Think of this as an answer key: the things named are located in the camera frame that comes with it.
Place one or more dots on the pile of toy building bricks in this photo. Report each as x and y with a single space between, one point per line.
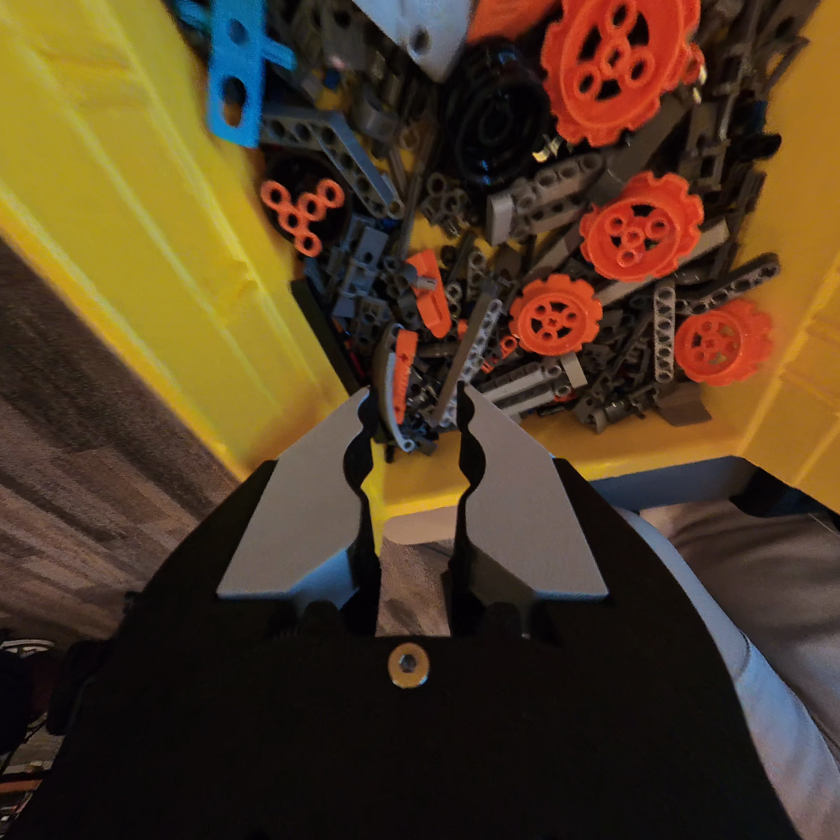
610 65

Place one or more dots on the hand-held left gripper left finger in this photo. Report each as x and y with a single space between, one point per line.
295 525

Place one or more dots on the person's light shirt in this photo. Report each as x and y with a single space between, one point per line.
774 722

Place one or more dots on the person's beige trousers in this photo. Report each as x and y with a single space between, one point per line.
774 571

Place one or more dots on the black dimpled pad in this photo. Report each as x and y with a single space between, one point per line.
768 492

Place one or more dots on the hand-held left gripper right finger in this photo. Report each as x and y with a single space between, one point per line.
531 525

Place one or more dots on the yellow plastic bin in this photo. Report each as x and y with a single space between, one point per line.
98 164

